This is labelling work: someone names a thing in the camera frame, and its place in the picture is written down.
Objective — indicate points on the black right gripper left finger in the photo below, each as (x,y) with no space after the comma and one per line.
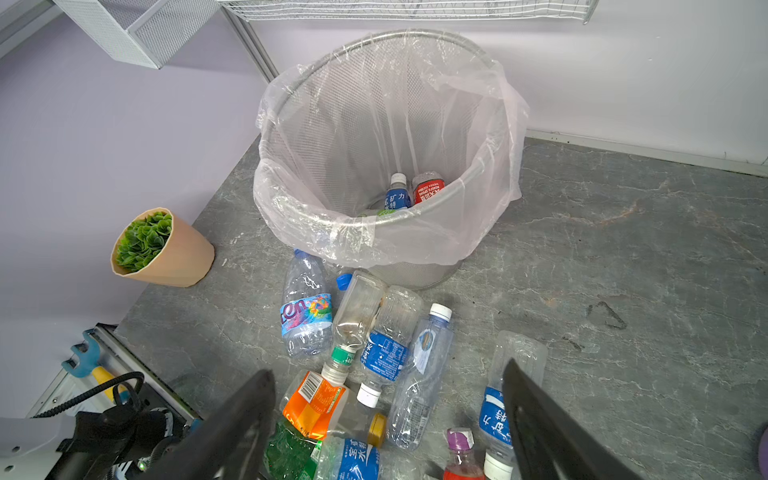
(232,440)

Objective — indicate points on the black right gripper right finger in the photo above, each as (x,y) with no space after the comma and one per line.
(549,444)

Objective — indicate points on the crushed green plastic bottle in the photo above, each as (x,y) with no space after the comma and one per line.
(289,455)

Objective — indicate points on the clear bottle red cap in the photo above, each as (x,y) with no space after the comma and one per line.
(426,185)

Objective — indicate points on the blue label bottle white cap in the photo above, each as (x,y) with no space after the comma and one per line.
(398,196)

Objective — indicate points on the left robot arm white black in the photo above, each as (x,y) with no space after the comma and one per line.
(116,430)

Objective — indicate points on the clear plastic bin liner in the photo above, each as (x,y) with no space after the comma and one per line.
(390,150)

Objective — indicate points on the red drink bottle purple cap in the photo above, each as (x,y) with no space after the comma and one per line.
(462,464)

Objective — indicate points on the orange label bottle yellow cap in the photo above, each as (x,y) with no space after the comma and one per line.
(317,408)

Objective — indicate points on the blue label bottle lying right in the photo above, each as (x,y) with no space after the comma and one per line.
(530,357)

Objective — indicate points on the blue label bottle lying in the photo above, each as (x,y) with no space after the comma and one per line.
(530,357)
(348,458)

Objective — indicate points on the blue label bottle lying front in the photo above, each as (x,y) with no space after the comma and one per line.
(348,458)

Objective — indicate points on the slim clear bottle white cap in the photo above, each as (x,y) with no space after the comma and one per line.
(418,386)

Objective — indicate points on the clear bottle colourful label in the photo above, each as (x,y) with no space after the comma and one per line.
(306,312)

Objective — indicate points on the clear bottle blue label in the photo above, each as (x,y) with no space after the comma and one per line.
(387,345)

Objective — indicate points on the small bottle dark blue cap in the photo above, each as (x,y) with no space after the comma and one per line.
(343,281)

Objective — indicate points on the green plant in beige pot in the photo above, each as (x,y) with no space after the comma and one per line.
(159,247)

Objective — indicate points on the white mesh wall basket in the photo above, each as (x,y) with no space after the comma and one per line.
(146,33)

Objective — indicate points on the white wire wall shelf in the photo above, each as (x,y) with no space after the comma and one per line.
(411,10)

